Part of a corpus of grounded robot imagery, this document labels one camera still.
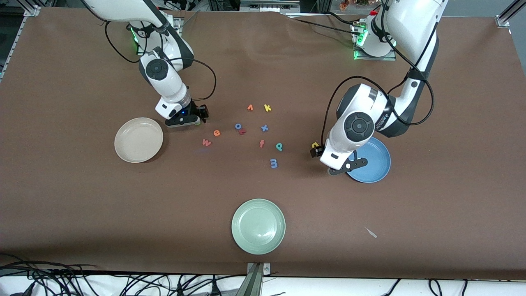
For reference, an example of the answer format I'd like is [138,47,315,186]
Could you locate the pale green round plate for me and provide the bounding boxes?
[231,199,286,255]

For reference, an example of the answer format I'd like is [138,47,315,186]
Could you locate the blue round plate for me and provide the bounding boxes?
[346,137,391,183]

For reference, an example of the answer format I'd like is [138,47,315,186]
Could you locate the beige round plate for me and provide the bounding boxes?
[114,118,164,164]

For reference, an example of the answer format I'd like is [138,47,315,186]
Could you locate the tangled black cables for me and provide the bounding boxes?
[0,253,247,296]

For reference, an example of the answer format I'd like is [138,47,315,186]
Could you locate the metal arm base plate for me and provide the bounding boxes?
[137,16,182,56]
[353,23,397,61]

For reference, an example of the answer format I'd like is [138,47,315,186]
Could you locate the brown table cover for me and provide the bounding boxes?
[0,7,526,281]

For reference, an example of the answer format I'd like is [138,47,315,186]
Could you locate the metal table bracket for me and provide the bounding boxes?
[235,263,271,296]

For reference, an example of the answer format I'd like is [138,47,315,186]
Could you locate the aluminium frame profile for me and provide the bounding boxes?
[0,5,42,81]
[495,0,526,28]

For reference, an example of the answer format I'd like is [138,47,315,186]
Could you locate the grey metal equipment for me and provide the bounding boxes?
[240,0,301,14]

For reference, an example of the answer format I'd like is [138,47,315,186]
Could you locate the thin black cable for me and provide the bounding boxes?
[288,16,362,37]

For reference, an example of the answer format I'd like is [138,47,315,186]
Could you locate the orange flower decoration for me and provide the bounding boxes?
[339,0,370,11]

